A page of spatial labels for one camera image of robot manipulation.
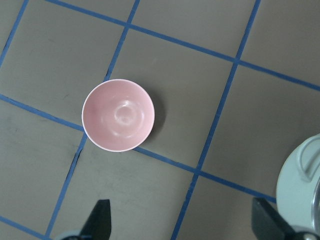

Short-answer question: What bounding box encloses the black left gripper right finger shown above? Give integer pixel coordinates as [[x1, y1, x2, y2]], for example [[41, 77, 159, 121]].
[[251, 197, 320, 240]]

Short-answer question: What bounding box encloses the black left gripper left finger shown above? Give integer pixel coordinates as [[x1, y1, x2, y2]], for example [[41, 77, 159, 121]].
[[54, 199, 112, 240]]

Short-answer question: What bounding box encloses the mint green cooking pot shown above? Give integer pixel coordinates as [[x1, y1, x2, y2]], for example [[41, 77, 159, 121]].
[[276, 134, 320, 234]]

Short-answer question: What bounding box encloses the pink bowl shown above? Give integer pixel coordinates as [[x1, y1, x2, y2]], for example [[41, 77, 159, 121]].
[[81, 79, 155, 153]]

